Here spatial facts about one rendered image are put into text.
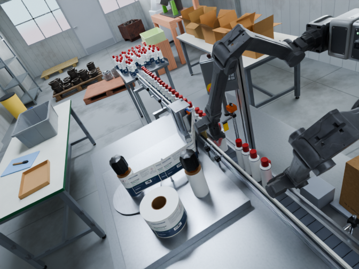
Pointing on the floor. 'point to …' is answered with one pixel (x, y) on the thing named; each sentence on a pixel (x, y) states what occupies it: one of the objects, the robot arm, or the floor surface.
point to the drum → (13, 104)
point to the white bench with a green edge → (14, 200)
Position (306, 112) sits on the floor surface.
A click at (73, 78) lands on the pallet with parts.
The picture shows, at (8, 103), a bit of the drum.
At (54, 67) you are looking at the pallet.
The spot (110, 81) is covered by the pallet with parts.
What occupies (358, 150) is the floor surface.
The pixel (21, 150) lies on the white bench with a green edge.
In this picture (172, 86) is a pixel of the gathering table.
